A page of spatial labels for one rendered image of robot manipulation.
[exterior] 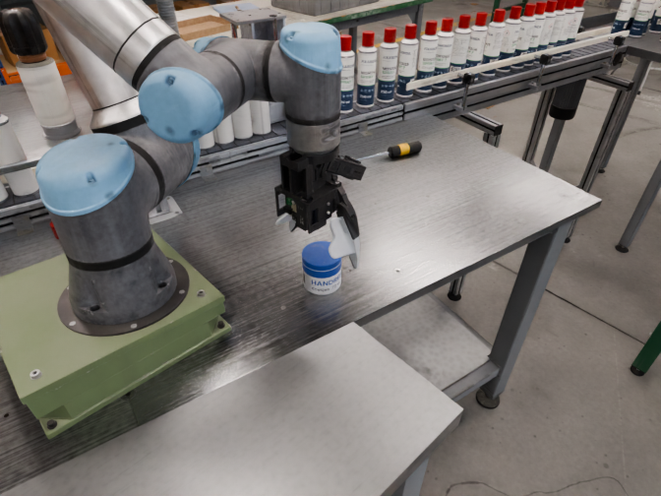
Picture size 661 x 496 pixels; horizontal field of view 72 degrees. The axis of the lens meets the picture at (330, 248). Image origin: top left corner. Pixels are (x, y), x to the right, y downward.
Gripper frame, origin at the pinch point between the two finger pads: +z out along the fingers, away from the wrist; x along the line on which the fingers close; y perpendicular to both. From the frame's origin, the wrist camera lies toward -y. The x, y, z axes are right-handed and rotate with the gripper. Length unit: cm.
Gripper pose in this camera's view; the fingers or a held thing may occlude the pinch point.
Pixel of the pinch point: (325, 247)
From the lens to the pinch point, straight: 78.8
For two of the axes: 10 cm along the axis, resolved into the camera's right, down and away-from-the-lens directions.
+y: -6.7, 4.7, -5.8
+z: 0.0, 7.8, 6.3
